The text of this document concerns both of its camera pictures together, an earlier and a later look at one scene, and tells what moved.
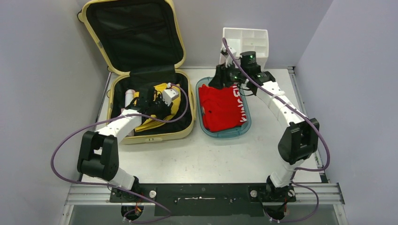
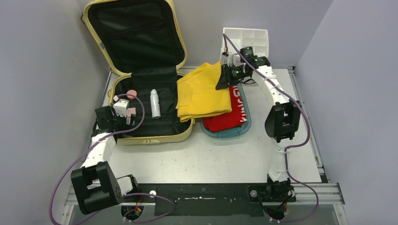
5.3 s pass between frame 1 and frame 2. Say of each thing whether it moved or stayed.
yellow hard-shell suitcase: stayed
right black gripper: stayed
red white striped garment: stayed
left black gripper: moved
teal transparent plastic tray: stayed
